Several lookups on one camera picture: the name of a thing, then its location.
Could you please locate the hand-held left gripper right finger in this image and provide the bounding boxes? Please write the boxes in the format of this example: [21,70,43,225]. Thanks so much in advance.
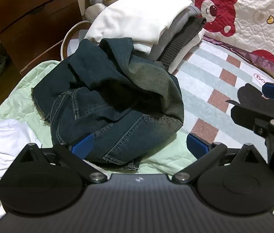
[172,133,270,184]

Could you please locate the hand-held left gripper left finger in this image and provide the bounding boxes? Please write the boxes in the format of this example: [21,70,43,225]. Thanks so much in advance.
[13,133,109,184]

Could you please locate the dark blue denim jeans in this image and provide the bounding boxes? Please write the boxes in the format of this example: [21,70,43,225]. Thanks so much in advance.
[31,37,185,173]

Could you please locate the red bear print quilt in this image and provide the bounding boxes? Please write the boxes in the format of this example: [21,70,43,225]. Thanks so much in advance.
[121,0,274,78]

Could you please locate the white crumpled cloth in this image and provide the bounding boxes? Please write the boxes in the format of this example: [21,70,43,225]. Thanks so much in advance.
[0,119,45,224]

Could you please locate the light green quilted blanket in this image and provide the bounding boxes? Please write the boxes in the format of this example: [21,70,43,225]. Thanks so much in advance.
[0,61,274,224]

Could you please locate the dark grey ribbed knit sweater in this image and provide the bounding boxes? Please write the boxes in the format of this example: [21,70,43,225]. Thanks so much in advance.
[159,17,207,70]

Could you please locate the brown wooden dresser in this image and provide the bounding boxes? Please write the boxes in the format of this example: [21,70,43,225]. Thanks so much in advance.
[0,0,91,76]

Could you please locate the cream nightstand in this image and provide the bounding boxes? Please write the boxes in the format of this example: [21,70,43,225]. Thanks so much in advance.
[75,0,89,22]

